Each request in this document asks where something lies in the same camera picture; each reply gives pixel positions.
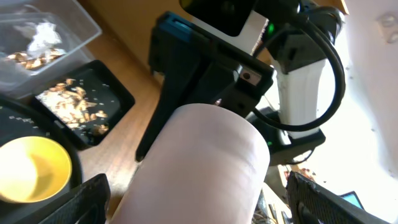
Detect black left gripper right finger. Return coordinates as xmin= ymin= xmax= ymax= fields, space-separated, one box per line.
xmin=286 ymin=171 xmax=388 ymax=224

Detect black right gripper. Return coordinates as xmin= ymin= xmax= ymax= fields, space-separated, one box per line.
xmin=136 ymin=12 xmax=273 ymax=162

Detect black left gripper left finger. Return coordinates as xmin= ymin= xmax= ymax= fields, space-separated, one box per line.
xmin=39 ymin=174 xmax=111 ymax=224

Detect yellow bowl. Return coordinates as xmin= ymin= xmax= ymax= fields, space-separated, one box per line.
xmin=1 ymin=136 xmax=73 ymax=203

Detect pink cup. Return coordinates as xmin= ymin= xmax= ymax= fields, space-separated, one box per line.
xmin=112 ymin=104 xmax=270 ymax=224

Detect nut shell food scraps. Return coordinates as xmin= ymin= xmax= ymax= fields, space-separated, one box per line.
xmin=35 ymin=78 xmax=109 ymax=136

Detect white tissue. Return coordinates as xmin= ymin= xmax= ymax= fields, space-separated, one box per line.
xmin=13 ymin=22 xmax=62 ymax=57

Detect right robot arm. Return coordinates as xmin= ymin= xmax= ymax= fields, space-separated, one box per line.
xmin=136 ymin=1 xmax=346 ymax=166

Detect black rectangular tray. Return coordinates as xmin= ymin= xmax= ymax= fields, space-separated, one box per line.
xmin=32 ymin=60 xmax=135 ymax=150

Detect round black tray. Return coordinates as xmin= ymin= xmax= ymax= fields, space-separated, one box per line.
xmin=1 ymin=95 xmax=83 ymax=223

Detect outer clear plastic bin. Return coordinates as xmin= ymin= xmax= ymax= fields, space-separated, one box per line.
xmin=1 ymin=0 xmax=102 ymax=98

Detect clear plastic bin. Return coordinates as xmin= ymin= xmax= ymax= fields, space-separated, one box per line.
xmin=1 ymin=12 xmax=81 ymax=75
xmin=1 ymin=0 xmax=102 ymax=98

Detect inner clear plastic bin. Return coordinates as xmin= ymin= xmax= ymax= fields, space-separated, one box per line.
xmin=1 ymin=12 xmax=81 ymax=75

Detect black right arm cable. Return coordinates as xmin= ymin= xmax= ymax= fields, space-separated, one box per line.
xmin=251 ymin=12 xmax=346 ymax=133

